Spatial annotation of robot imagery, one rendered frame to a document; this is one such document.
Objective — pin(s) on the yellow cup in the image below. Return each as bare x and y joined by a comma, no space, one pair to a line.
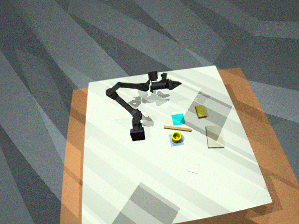
176,136

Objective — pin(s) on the olive yellow box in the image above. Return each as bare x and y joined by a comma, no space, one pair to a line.
200,110

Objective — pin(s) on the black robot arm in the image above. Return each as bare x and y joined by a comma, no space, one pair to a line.
135,113

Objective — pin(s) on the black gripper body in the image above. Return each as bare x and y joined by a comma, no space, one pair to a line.
166,85

